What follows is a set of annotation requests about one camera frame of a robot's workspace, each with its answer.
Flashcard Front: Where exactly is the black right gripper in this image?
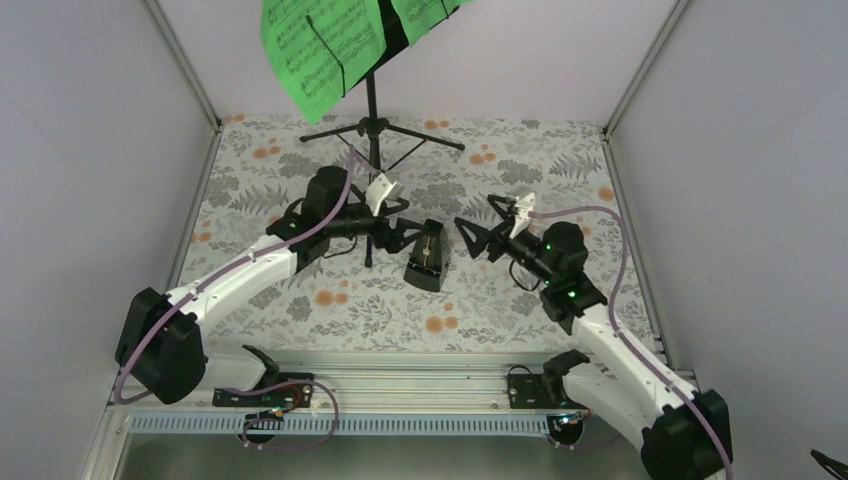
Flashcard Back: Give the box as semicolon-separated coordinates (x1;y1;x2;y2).
454;195;555;286

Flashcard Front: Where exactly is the black metronome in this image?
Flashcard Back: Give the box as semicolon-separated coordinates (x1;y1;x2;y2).
403;220;450;293

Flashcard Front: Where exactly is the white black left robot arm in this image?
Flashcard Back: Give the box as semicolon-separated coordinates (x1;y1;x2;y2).
113;166;435;405

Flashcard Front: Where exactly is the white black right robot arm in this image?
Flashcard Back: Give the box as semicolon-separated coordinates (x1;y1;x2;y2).
455;193;734;479

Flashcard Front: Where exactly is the floral patterned mat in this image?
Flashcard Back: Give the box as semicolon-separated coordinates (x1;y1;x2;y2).
180;114;656;353

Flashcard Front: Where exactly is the black music stand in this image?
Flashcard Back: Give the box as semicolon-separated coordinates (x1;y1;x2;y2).
285;1;465;271

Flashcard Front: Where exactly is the green sheet music left page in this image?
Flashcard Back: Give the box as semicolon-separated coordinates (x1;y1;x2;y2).
260;0;387;123

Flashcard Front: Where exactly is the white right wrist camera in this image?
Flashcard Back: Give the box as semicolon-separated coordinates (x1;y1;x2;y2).
506;187;536;239

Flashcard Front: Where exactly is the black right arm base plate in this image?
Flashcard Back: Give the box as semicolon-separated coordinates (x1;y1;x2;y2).
506;372;567;410

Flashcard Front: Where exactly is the aluminium rail frame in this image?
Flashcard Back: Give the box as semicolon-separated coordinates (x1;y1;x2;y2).
109;349;704;415

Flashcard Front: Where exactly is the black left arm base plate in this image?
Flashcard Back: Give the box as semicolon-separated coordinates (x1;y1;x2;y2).
212;372;314;410

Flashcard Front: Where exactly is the grey slotted cable duct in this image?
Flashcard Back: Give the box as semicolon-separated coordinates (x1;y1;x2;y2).
127;412;549;437

